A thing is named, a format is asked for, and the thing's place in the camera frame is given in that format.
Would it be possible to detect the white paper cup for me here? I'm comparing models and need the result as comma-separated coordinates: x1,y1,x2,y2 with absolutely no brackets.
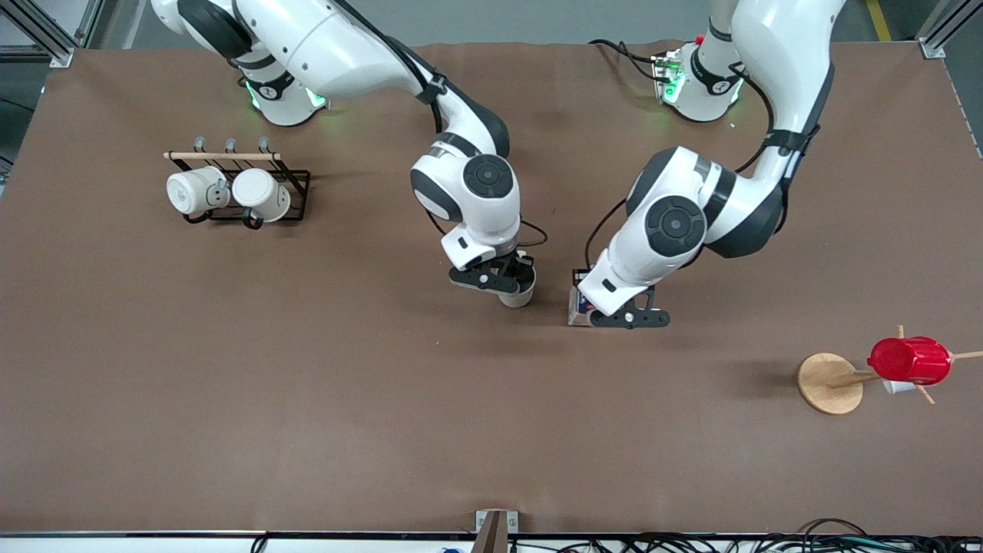
498,265,537,310

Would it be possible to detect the blue milk carton green cap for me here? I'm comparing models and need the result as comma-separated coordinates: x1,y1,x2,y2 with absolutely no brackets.
568,269,598,327

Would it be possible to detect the wooden cup tree stand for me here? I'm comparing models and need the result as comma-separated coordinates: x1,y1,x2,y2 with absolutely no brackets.
796,325,983,416

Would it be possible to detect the red plastic cup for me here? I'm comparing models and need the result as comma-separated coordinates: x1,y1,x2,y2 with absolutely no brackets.
868,336,953,386

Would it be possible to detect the brown table cover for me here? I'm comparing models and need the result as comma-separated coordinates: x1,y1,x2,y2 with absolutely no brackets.
0,38,983,536

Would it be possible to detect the green lit base connector box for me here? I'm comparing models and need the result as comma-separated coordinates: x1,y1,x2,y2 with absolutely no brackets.
651,48,686,106

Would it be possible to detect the white mug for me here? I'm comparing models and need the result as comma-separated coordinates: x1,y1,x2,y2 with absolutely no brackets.
231,168,292,224
166,167,231,217

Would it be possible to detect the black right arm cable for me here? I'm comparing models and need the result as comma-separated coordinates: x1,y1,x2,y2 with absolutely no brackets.
334,0,448,135

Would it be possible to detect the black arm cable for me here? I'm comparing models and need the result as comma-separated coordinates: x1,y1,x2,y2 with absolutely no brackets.
730,61,776,174
334,0,448,135

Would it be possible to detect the black cable bundle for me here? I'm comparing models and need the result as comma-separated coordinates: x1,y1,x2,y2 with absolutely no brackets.
250,518,983,553

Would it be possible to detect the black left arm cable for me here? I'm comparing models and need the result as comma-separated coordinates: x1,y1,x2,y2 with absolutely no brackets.
730,61,776,174

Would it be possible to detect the black base cable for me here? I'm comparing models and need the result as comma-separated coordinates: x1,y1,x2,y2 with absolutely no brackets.
587,38,665,81

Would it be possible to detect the metal table edge bracket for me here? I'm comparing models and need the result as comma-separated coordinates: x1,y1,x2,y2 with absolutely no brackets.
475,509,518,553

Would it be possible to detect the black wire mug rack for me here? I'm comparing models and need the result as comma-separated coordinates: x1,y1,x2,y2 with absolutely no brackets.
163,137,311,230

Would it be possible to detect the aluminium frame post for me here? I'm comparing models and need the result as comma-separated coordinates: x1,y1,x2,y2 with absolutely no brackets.
0,0,104,68
915,0,983,60

